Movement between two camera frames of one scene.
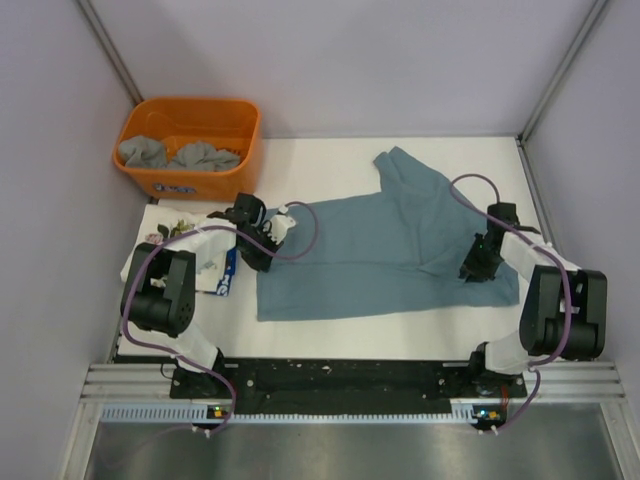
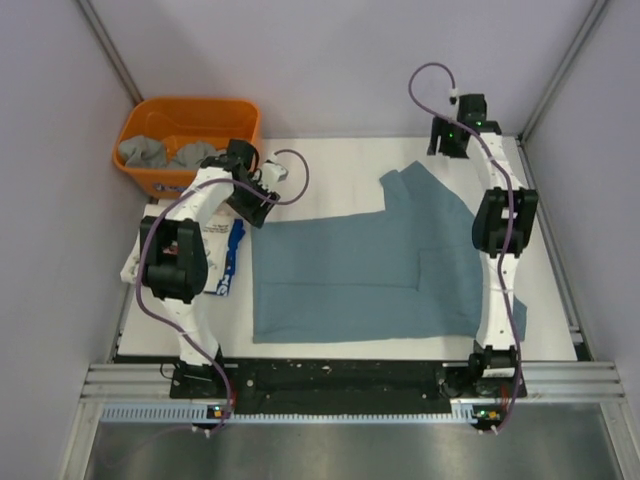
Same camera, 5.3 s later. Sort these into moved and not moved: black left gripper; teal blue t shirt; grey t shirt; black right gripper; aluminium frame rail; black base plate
Moved: teal blue t shirt; black left gripper; black right gripper
Not moved: black base plate; grey t shirt; aluminium frame rail
